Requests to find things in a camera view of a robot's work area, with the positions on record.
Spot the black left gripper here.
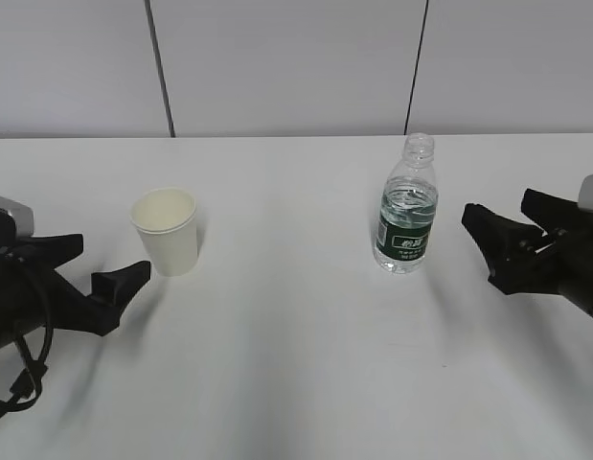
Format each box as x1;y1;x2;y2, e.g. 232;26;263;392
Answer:
0;234;151;349

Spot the clear water bottle green label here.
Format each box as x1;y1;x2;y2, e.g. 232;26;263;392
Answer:
374;133;439;274

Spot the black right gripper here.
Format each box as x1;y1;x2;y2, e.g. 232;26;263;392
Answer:
461;189;593;319

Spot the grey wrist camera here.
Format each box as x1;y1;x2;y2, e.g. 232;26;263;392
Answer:
578;174;593;214
0;196;34;238

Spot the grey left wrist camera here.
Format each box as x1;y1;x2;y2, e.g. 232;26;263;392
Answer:
0;196;34;238

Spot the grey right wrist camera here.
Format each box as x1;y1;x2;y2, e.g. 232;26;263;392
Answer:
578;174;593;214

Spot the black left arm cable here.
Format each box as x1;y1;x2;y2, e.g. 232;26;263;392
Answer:
0;253;56;426

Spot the white paper cup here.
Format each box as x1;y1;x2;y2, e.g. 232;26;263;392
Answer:
130;188;198;277

